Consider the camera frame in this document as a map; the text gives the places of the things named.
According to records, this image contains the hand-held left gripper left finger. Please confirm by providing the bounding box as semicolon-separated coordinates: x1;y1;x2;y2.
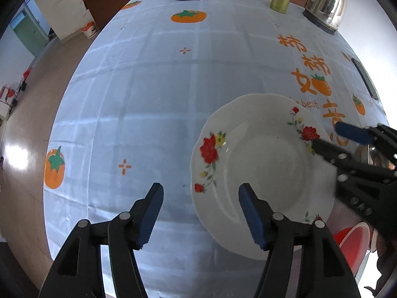
39;183;164;298

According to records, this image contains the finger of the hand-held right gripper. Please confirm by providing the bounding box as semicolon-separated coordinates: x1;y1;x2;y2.
312;138;397;182
334;122;397;162

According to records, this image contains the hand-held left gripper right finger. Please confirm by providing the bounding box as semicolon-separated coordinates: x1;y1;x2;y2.
238;183;362;298

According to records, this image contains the stainless steel bowl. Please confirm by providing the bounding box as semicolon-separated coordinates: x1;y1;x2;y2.
354;144;396;171

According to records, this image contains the white plate with red flowers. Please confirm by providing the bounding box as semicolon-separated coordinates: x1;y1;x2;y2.
190;93;338;261

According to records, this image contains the black smartphone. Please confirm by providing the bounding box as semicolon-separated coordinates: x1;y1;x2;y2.
351;57;379;100

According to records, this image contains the steel electric kettle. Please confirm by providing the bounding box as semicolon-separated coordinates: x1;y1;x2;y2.
302;0;348;35

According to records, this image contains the persimmon print tablecloth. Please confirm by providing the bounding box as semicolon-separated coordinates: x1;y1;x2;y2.
43;0;390;298

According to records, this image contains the red folding chair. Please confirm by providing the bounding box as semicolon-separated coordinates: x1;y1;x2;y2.
0;85;18;115

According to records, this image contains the red floor object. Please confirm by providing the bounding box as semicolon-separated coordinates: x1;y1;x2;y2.
19;68;33;92

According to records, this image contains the white plastic bucket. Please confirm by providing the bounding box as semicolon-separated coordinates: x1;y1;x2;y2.
81;21;98;39

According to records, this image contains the green door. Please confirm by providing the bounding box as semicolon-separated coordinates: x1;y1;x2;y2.
9;8;50;58

